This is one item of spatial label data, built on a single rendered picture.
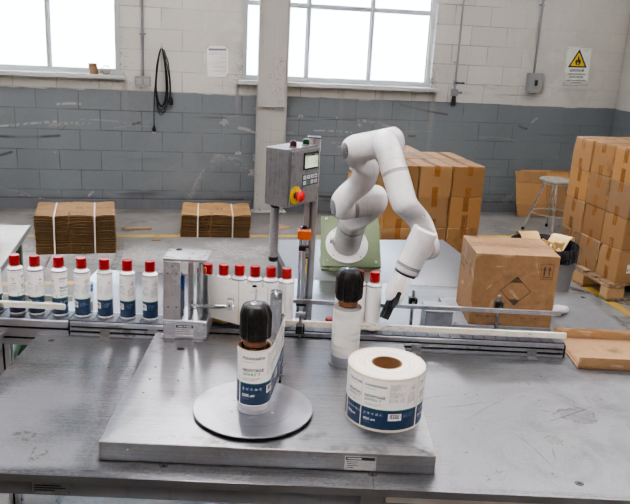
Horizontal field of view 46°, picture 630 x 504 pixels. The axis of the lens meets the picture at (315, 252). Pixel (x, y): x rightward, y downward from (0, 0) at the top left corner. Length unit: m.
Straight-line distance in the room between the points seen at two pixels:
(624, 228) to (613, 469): 4.02
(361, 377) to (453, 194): 4.22
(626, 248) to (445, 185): 1.42
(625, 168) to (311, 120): 3.36
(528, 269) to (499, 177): 5.94
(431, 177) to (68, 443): 4.38
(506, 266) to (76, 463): 1.58
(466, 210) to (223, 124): 2.90
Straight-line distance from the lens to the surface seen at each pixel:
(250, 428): 1.88
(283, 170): 2.38
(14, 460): 1.94
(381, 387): 1.86
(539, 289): 2.77
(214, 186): 7.88
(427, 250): 2.43
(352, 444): 1.86
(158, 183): 7.86
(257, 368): 1.88
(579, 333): 2.83
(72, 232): 6.37
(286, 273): 2.44
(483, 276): 2.70
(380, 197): 2.98
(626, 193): 5.93
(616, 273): 6.02
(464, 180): 6.01
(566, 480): 1.96
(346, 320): 2.17
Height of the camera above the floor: 1.82
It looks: 16 degrees down
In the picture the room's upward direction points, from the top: 3 degrees clockwise
